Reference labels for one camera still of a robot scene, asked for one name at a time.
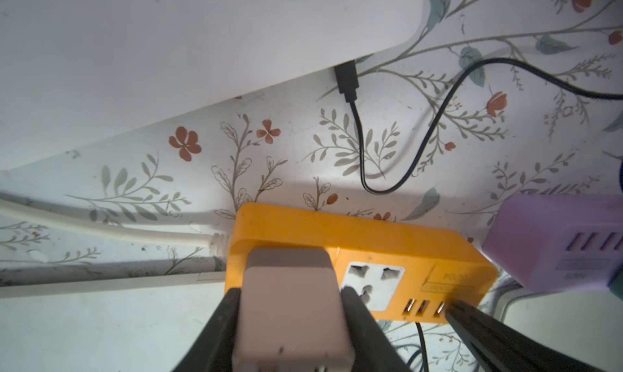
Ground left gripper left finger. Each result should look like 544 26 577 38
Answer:
173 288 241 372

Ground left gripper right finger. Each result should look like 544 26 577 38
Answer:
340 287 410 372

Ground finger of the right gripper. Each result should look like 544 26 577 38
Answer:
445 301 598 372

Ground black cable of pink charger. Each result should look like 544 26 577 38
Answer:
333 57 623 196

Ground white laptop front left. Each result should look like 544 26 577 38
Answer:
1 272 225 371

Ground white laptop with red logo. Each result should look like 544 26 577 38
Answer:
1 0 424 170

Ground orange power strip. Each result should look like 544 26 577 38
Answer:
225 203 498 324

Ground purple power strip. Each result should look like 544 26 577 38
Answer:
482 194 622 292

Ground white power cable left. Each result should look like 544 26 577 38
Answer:
0 196 230 249

